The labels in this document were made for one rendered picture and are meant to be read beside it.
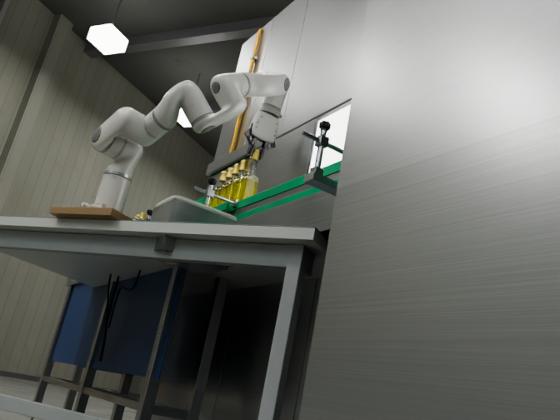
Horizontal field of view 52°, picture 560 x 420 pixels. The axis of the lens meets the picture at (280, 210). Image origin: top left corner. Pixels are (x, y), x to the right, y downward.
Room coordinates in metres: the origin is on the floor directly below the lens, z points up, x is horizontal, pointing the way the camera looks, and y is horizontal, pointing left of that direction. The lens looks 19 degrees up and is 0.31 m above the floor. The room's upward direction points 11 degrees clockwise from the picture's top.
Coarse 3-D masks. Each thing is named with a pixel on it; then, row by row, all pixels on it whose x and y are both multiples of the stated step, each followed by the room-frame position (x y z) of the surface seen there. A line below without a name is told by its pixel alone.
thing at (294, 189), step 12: (324, 168) 1.46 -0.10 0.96; (336, 168) 1.41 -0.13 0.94; (300, 180) 1.56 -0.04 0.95; (336, 180) 1.41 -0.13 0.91; (264, 192) 1.74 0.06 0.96; (276, 192) 1.67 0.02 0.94; (288, 192) 1.61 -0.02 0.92; (300, 192) 1.55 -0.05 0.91; (312, 192) 1.49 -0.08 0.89; (240, 204) 1.88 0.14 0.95; (252, 204) 1.80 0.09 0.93; (264, 204) 1.73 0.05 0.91; (276, 204) 1.66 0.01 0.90; (240, 216) 1.86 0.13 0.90
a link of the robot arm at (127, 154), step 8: (120, 136) 1.74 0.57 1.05; (112, 144) 1.73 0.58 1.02; (120, 144) 1.75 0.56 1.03; (128, 144) 1.77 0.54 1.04; (136, 144) 1.79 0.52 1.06; (104, 152) 1.76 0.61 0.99; (112, 152) 1.76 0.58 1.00; (120, 152) 1.77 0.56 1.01; (128, 152) 1.78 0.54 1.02; (136, 152) 1.79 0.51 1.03; (120, 160) 1.79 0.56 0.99; (128, 160) 1.78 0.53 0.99; (136, 160) 1.80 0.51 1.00; (112, 168) 1.77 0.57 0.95; (120, 168) 1.77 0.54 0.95; (128, 168) 1.78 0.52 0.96; (128, 176) 1.79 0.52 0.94
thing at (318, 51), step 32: (320, 0) 2.03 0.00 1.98; (352, 0) 1.81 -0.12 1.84; (256, 32) 2.55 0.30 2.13; (288, 32) 2.23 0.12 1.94; (320, 32) 1.98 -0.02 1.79; (352, 32) 1.78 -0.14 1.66; (256, 64) 2.47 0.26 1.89; (288, 64) 2.17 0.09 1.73; (320, 64) 1.94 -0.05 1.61; (352, 64) 1.75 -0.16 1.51; (288, 96) 2.12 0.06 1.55; (320, 96) 1.90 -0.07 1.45; (224, 128) 2.64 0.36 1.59; (288, 128) 2.02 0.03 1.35; (224, 160) 2.50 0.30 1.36
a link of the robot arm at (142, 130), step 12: (120, 108) 1.67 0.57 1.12; (132, 108) 1.67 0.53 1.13; (108, 120) 1.69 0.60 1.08; (120, 120) 1.65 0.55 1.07; (132, 120) 1.65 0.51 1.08; (144, 120) 1.69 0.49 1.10; (96, 132) 1.73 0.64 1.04; (108, 132) 1.69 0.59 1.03; (120, 132) 1.68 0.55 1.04; (132, 132) 1.68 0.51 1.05; (144, 132) 1.69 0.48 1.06; (156, 132) 1.70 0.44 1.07; (96, 144) 1.73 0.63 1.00; (108, 144) 1.72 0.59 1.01; (144, 144) 1.74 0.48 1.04
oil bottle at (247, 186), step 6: (246, 174) 1.92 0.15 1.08; (252, 174) 1.93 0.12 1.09; (240, 180) 1.95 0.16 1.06; (246, 180) 1.91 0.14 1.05; (252, 180) 1.92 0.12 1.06; (240, 186) 1.94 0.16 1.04; (246, 186) 1.91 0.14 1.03; (252, 186) 1.93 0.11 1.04; (240, 192) 1.93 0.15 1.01; (246, 192) 1.92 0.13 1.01; (252, 192) 1.93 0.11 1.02; (240, 198) 1.92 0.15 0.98
